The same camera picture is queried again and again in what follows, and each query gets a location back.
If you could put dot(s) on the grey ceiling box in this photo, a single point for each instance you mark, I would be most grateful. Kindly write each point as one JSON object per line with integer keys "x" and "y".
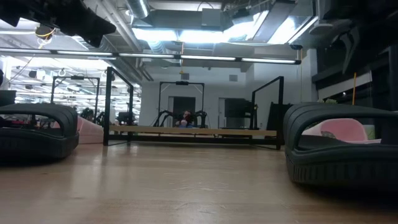
{"x": 211, "y": 17}

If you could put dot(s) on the dark wall screen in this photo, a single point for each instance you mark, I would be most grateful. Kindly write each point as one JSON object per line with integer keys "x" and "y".
{"x": 236, "y": 108}

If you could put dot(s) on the person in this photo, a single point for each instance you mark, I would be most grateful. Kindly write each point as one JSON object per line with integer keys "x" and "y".
{"x": 185, "y": 119}

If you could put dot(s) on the silver ceiling air duct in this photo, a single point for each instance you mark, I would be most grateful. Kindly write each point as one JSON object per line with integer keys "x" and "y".
{"x": 138, "y": 7}

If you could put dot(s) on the black rubber slide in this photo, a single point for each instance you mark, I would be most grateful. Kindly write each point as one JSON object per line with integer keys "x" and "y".
{"x": 335, "y": 168}
{"x": 37, "y": 146}

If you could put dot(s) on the dark background monitor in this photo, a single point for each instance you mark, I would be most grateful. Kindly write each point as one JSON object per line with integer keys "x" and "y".
{"x": 7, "y": 98}

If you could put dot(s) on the black background rig frame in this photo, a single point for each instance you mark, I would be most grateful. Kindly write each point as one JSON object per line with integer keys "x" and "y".
{"x": 182, "y": 83}
{"x": 76, "y": 77}

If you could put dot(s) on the yellow vertical pole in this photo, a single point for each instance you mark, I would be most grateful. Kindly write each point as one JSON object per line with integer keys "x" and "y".
{"x": 354, "y": 90}

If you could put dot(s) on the wooden shelf with black frame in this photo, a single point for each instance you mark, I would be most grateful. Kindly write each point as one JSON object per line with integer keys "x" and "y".
{"x": 186, "y": 130}

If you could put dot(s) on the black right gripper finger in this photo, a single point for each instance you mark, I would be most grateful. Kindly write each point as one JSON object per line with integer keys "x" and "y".
{"x": 349, "y": 46}

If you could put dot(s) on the long ceiling light bar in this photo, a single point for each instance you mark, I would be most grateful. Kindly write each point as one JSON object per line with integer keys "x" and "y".
{"x": 205, "y": 58}

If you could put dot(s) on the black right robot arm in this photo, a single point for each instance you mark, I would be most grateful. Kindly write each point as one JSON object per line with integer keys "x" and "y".
{"x": 373, "y": 11}

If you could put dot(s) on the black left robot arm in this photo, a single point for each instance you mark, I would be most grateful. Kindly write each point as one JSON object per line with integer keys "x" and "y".
{"x": 28, "y": 11}

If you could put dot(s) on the round black ceiling fixture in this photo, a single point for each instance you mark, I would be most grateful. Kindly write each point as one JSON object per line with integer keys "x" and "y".
{"x": 43, "y": 31}

